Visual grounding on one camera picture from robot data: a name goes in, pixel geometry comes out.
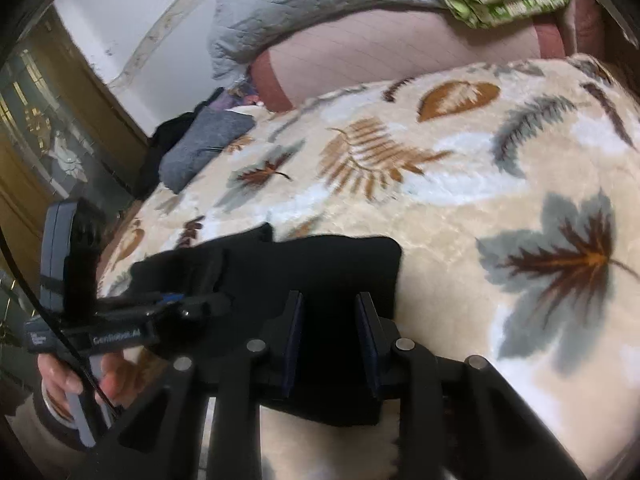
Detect wooden glass door cabinet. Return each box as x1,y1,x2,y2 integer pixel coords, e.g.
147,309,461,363
1,8,148,288

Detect person's left hand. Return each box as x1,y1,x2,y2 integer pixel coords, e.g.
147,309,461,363
37,349,151,411

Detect black pants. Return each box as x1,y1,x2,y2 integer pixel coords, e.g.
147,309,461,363
127,223,402,427

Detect colourful small package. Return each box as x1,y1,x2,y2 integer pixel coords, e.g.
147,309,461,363
208,79,262,110

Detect pink bed headboard cushion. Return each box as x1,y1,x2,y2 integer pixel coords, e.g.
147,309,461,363
250,0,604,112

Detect leaf pattern fleece blanket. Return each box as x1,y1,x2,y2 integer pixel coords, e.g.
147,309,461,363
99,54,639,479

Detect black clothes pile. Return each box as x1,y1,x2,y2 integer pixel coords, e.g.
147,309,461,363
132,87,224,200

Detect folded grey jeans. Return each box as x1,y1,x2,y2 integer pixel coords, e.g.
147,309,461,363
158,107,255,193

